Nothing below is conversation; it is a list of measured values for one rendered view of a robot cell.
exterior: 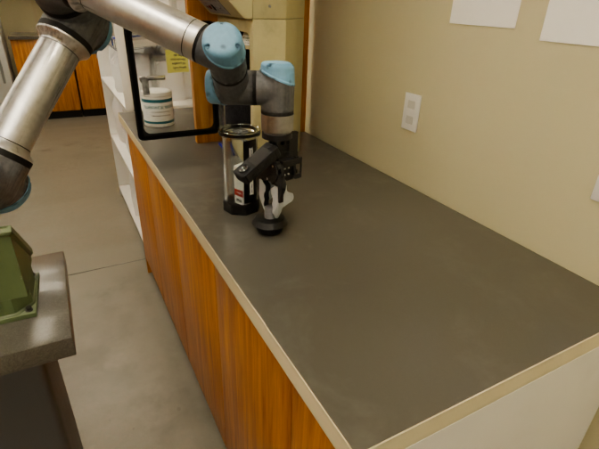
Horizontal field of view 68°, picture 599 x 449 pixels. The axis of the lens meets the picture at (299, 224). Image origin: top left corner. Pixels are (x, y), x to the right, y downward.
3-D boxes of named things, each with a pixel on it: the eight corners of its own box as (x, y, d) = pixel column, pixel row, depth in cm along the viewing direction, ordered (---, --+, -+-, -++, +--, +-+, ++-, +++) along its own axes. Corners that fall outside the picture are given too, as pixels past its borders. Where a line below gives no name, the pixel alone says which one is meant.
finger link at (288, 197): (298, 215, 111) (296, 180, 108) (280, 222, 108) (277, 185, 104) (290, 212, 113) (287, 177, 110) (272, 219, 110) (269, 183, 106)
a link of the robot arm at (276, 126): (275, 118, 96) (252, 111, 101) (274, 139, 98) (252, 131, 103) (300, 114, 100) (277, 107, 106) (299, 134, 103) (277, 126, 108)
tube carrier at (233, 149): (268, 205, 123) (268, 129, 113) (237, 216, 116) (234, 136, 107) (245, 193, 130) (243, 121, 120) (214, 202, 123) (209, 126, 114)
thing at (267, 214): (295, 231, 113) (296, 207, 110) (267, 241, 107) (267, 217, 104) (272, 218, 119) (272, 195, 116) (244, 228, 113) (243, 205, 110)
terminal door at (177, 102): (219, 133, 172) (214, 20, 154) (138, 141, 159) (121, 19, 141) (219, 132, 173) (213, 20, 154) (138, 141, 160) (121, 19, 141)
